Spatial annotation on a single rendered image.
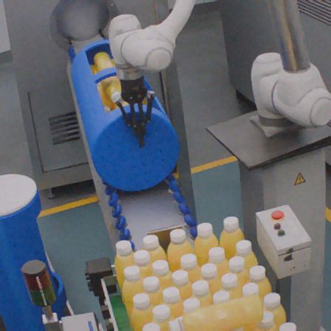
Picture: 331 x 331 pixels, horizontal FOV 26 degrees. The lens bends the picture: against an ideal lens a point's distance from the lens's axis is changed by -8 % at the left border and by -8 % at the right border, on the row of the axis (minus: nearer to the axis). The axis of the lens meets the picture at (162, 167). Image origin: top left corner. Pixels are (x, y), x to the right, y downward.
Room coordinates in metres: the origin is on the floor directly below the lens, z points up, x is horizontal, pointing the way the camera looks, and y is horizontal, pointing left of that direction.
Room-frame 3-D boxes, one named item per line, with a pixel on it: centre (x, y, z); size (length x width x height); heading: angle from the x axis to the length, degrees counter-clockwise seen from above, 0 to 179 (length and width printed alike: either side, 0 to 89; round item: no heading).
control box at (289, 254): (1.61, -0.30, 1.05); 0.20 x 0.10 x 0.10; 8
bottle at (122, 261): (1.64, 0.13, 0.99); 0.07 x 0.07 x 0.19
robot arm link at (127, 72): (2.16, 0.05, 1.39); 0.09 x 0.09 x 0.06
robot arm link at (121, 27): (2.15, 0.05, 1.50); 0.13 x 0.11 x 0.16; 22
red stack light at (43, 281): (1.35, 0.32, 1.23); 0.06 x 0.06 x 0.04
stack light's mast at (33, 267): (1.35, 0.32, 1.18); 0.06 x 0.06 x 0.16
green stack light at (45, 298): (1.35, 0.32, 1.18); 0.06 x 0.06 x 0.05
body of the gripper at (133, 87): (2.16, 0.05, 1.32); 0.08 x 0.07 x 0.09; 98
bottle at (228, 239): (1.68, -0.16, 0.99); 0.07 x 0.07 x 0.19
